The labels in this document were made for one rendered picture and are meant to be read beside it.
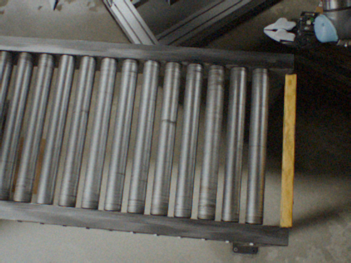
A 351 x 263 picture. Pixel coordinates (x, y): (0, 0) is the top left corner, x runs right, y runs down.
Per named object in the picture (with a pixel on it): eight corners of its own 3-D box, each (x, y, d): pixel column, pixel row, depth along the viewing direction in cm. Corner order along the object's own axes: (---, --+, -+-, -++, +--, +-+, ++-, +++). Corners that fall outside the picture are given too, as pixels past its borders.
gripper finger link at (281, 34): (266, 22, 130) (298, 24, 130) (263, 32, 136) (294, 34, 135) (266, 32, 130) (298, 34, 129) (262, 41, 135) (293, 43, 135)
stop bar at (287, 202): (296, 76, 128) (298, 73, 126) (292, 228, 117) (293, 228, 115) (284, 75, 128) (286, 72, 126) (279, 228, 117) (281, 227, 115)
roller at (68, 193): (99, 59, 138) (96, 52, 133) (77, 212, 126) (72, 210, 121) (83, 59, 138) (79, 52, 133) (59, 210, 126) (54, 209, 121)
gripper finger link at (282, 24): (266, 13, 131) (298, 15, 131) (264, 22, 137) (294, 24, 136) (266, 22, 130) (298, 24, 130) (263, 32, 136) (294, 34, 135)
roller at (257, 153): (268, 71, 134) (271, 64, 129) (261, 229, 122) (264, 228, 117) (252, 70, 134) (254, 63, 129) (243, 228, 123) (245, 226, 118)
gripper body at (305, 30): (299, 10, 129) (341, 12, 128) (293, 24, 137) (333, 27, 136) (299, 33, 127) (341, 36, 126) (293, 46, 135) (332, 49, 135)
